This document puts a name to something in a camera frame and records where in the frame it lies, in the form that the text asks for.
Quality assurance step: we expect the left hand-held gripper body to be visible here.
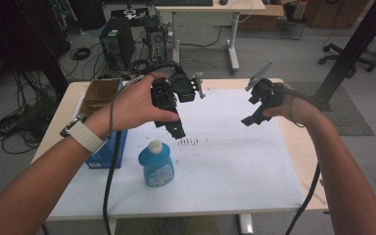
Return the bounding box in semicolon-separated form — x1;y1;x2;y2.
150;71;208;124

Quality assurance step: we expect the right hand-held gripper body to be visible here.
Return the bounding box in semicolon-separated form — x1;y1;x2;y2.
244;59;285;113

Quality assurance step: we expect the blue bottle with white cap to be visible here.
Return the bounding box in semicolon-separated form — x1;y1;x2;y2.
137;140;175;188

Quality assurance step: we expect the blue cardboard box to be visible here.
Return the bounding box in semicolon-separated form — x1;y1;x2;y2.
76;77;129;169

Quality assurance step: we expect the person's right hand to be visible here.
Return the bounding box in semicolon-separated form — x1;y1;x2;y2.
261;81;321;127

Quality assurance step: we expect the person's left hand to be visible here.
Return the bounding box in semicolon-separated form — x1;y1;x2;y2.
83;72;180;141

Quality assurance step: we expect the white table mat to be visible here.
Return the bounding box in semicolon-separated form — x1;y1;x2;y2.
48;88;306;219

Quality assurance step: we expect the open computer case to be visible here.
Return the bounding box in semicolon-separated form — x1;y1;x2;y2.
143;15;169;65

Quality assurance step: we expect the brown cardboard box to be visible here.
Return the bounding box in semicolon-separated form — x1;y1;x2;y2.
238;3;287;32

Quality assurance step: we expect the black office chair base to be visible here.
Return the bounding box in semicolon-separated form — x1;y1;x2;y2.
318;42;376;73

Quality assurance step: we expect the black computer tower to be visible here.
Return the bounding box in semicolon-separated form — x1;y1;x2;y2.
98;16;136;71

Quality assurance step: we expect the white-legged wooden desk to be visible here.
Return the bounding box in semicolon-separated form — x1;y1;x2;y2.
155;0;266;73

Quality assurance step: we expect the black keyboard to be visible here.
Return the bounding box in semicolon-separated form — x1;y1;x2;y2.
153;0;214;7

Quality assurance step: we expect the grey floor mat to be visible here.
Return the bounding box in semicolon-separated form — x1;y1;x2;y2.
287;81;375;137

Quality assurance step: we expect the black and white board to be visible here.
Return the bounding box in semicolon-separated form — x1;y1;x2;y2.
111;7;151;28

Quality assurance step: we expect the black metal stand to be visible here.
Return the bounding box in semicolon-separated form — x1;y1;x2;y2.
307;0;376;112

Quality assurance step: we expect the white table leg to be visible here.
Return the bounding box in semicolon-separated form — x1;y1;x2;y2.
107;218;118;235
238;213;255;235

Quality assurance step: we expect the brown wooden cabinet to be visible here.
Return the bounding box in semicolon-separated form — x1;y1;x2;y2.
303;0;370;29

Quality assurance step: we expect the dark curtain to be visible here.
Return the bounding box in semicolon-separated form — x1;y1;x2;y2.
0;0;71;97

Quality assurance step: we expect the thin grey wrist cord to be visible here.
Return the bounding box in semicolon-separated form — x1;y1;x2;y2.
108;75;145;138

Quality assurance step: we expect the wristwatch with white strap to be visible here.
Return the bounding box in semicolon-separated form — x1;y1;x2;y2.
59;113;108;155

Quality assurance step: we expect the thick black right gripper cable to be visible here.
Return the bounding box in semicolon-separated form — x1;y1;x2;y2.
282;85;322;235

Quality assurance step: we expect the small black cable coil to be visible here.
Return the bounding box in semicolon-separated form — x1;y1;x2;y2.
70;47;92;62

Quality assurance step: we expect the bundle of black floor cables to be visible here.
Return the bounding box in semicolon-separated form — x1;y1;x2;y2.
0;70;62;155

